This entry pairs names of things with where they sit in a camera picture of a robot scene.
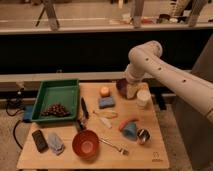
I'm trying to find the white plastic spoon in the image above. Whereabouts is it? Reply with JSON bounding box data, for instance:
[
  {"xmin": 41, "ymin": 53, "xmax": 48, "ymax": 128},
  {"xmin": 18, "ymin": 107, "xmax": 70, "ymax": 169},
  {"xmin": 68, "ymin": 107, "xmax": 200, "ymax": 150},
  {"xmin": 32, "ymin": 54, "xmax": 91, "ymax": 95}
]
[{"xmin": 100, "ymin": 117, "xmax": 112, "ymax": 129}]

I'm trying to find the white cup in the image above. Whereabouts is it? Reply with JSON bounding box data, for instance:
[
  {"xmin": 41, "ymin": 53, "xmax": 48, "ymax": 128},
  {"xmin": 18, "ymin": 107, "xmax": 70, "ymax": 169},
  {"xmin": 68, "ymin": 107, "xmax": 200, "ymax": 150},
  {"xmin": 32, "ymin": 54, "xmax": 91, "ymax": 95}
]
[{"xmin": 137, "ymin": 90, "xmax": 151, "ymax": 107}]

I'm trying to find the pile of brown beans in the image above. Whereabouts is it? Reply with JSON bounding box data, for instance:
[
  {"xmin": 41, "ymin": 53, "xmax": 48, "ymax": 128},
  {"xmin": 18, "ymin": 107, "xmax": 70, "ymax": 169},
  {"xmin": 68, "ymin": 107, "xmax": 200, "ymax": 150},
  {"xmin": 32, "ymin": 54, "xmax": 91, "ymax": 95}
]
[{"xmin": 41, "ymin": 103, "xmax": 70, "ymax": 117}]

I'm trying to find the yellow banana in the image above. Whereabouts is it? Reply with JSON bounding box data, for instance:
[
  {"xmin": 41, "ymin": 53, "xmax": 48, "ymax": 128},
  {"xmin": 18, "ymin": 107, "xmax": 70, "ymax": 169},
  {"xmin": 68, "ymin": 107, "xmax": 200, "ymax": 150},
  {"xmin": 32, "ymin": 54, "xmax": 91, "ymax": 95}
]
[{"xmin": 94, "ymin": 110, "xmax": 118, "ymax": 119}]

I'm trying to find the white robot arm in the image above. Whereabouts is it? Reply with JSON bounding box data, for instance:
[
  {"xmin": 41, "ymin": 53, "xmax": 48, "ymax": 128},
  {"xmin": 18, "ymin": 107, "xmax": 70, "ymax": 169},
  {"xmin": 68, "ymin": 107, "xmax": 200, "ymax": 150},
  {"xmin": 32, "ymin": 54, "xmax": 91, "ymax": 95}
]
[{"xmin": 125, "ymin": 41, "xmax": 213, "ymax": 123}]

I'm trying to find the purple bowl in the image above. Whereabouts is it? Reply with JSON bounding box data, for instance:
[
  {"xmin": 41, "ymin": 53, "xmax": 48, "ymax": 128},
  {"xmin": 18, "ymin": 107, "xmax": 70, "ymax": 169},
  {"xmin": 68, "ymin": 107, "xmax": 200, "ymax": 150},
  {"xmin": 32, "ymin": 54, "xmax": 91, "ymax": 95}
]
[{"xmin": 116, "ymin": 78, "xmax": 127, "ymax": 97}]

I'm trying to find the small metal cup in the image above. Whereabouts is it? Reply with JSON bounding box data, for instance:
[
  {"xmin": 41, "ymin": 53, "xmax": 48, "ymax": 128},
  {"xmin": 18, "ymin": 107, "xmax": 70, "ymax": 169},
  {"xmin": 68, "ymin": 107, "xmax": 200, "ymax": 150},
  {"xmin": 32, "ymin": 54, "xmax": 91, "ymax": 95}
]
[{"xmin": 137, "ymin": 129, "xmax": 150, "ymax": 144}]

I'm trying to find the green plastic tray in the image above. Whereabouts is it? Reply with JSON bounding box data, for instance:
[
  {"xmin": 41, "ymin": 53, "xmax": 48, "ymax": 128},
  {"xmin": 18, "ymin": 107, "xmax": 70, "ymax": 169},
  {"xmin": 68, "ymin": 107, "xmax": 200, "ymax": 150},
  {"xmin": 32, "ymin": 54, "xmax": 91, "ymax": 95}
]
[{"xmin": 31, "ymin": 79, "xmax": 79, "ymax": 124}]

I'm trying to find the red bowl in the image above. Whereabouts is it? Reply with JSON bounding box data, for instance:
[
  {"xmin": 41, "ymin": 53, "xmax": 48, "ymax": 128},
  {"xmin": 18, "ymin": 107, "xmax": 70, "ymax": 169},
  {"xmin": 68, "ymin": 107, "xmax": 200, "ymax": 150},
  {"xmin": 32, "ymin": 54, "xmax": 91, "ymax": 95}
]
[{"xmin": 72, "ymin": 130, "xmax": 99, "ymax": 159}]

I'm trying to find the grey blue cloth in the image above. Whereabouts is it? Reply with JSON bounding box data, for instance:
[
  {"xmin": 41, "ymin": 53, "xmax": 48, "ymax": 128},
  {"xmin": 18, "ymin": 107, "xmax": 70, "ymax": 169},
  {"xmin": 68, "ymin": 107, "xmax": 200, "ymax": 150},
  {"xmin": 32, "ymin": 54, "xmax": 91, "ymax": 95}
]
[{"xmin": 48, "ymin": 132, "xmax": 65, "ymax": 155}]

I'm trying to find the orange apple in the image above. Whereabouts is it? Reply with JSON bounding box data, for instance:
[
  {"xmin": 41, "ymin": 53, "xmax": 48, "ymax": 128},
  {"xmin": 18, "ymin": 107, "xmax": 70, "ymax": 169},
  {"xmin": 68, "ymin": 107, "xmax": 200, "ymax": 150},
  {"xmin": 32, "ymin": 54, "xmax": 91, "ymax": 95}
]
[{"xmin": 100, "ymin": 86, "xmax": 110, "ymax": 97}]

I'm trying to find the black phone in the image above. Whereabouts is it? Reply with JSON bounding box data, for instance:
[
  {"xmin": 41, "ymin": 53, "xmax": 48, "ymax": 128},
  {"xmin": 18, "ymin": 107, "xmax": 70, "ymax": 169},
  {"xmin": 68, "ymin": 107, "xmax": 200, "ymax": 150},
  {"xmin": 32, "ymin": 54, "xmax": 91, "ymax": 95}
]
[{"xmin": 32, "ymin": 130, "xmax": 48, "ymax": 153}]

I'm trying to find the metal fork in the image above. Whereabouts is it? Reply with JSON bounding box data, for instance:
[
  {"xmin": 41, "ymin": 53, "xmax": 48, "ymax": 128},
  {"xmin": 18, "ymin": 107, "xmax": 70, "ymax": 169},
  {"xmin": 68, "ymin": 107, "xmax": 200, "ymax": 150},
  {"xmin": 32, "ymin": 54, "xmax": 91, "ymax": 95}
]
[{"xmin": 99, "ymin": 138, "xmax": 129, "ymax": 155}]

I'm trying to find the black cable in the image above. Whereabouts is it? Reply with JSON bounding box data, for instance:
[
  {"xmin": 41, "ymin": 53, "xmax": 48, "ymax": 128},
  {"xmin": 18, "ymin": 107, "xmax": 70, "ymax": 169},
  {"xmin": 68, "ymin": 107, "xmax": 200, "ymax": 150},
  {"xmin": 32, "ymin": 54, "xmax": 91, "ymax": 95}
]
[{"xmin": 5, "ymin": 87, "xmax": 27, "ymax": 150}]

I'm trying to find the blue power box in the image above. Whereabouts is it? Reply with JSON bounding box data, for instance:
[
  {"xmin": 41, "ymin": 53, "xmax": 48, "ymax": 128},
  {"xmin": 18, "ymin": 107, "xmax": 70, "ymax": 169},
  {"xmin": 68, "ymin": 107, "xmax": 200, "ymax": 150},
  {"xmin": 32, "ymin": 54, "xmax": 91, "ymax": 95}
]
[{"xmin": 23, "ymin": 105, "xmax": 33, "ymax": 123}]

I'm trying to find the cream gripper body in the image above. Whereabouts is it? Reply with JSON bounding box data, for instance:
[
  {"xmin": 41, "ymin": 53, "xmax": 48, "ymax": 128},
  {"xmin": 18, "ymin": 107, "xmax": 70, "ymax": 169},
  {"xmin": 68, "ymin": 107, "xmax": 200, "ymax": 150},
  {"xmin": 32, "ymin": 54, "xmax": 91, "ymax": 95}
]
[{"xmin": 126, "ymin": 84, "xmax": 145, "ymax": 99}]

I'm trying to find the blue sponge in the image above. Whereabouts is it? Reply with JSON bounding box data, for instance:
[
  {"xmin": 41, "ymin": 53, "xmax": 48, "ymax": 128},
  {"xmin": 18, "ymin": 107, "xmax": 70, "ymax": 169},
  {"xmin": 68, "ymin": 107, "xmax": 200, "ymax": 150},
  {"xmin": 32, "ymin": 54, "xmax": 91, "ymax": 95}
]
[{"xmin": 98, "ymin": 97, "xmax": 115, "ymax": 109}]

